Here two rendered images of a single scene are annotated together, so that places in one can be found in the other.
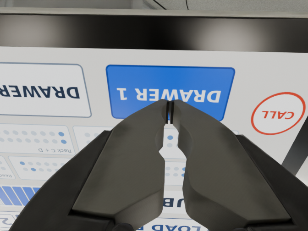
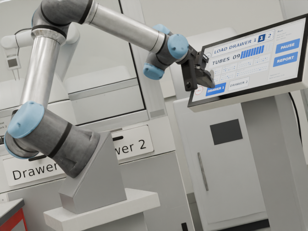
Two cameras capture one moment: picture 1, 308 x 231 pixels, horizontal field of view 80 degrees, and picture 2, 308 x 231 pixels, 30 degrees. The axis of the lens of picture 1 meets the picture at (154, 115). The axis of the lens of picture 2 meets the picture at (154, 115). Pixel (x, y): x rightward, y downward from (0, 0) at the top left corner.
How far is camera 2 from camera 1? 2.16 m
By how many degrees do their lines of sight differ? 44
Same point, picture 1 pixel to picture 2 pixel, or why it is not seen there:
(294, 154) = not seen: hidden behind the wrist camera
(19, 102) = (241, 80)
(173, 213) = (220, 57)
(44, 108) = (237, 80)
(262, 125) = (200, 87)
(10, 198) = (261, 48)
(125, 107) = (223, 85)
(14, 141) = (248, 70)
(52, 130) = (239, 75)
